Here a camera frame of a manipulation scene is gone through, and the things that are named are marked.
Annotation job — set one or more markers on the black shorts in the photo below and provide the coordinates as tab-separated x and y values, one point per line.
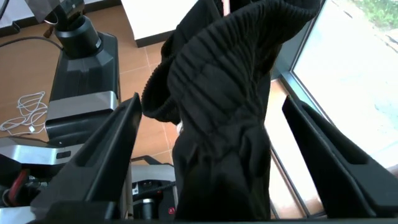
217	93

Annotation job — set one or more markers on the window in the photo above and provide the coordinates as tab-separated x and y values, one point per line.
342	77

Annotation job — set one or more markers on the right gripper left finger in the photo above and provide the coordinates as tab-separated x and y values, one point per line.
99	161

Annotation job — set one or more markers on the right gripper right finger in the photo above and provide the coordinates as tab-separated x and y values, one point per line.
335	168

